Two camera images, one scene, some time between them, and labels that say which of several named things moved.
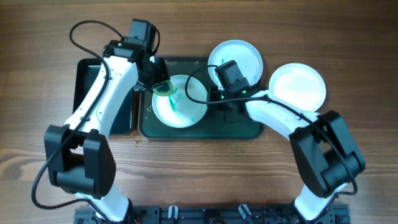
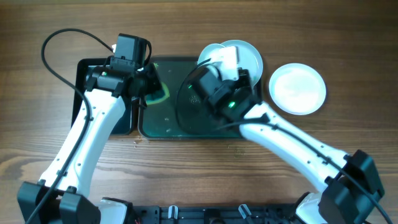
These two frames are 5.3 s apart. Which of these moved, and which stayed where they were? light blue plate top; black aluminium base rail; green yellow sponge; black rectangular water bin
Moved: green yellow sponge
Stayed: black rectangular water bin; light blue plate top; black aluminium base rail
